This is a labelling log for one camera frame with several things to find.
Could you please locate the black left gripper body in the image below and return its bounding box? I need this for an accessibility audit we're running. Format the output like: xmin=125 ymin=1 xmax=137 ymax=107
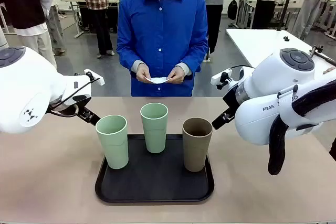
xmin=73 ymin=104 xmax=91 ymax=120

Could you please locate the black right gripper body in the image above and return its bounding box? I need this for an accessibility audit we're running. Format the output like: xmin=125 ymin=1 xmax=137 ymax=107
xmin=222 ymin=84 xmax=240 ymax=112

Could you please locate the light green plastic cup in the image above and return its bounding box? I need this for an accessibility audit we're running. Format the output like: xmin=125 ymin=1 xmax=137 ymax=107
xmin=95 ymin=114 xmax=129 ymax=170
xmin=140 ymin=102 xmax=169 ymax=154

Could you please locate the brown plastic cup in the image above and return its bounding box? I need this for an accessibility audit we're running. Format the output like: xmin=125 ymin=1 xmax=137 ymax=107
xmin=182 ymin=118 xmax=213 ymax=173

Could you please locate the person's right forearm blue sleeve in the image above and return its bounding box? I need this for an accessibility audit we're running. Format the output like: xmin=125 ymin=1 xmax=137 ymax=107
xmin=116 ymin=41 xmax=148 ymax=74

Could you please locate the person's left forearm blue sleeve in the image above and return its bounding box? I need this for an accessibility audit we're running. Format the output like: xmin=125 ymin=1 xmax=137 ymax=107
xmin=178 ymin=42 xmax=209 ymax=77

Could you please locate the person's left hand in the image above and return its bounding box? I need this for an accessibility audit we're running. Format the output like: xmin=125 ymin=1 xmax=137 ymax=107
xmin=166 ymin=66 xmax=186 ymax=84

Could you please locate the person's right hand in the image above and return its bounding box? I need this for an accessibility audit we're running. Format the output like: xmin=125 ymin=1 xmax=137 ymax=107
xmin=135 ymin=63 xmax=153 ymax=84

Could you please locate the white side table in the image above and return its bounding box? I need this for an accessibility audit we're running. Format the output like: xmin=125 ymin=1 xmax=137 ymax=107
xmin=225 ymin=28 xmax=336 ymax=70

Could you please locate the black hanging bag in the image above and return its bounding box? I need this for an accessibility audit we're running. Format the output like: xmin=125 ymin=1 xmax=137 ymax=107
xmin=227 ymin=0 xmax=239 ymax=21

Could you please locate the black plastic serving tray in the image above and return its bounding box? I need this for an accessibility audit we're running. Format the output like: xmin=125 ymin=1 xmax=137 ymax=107
xmin=94 ymin=133 xmax=215 ymax=204

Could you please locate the black metal rod with clamp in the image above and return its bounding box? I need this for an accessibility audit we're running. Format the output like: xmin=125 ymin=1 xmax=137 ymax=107
xmin=308 ymin=45 xmax=336 ymax=66

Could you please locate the person in blue shirt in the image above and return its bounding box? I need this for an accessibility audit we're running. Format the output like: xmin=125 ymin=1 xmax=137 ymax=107
xmin=116 ymin=0 xmax=209 ymax=98

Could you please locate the white cylindrical air purifier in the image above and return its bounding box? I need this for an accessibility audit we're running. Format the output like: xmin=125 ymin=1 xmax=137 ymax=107
xmin=0 ymin=27 xmax=9 ymax=49

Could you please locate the black tripod stand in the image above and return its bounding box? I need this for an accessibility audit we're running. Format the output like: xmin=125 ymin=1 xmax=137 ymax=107
xmin=277 ymin=0 xmax=300 ymax=31

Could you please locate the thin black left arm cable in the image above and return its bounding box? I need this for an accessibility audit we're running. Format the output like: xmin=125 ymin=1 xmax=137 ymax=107
xmin=48 ymin=77 xmax=101 ymax=118

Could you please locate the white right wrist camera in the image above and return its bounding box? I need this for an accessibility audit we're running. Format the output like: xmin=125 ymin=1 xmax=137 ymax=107
xmin=211 ymin=68 xmax=234 ymax=90

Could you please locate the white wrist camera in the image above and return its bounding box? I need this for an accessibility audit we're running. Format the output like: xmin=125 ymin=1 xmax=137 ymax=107
xmin=83 ymin=68 xmax=106 ymax=87
xmin=211 ymin=68 xmax=234 ymax=90

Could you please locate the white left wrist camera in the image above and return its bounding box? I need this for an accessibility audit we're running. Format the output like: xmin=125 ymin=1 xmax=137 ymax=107
xmin=83 ymin=68 xmax=106 ymax=87

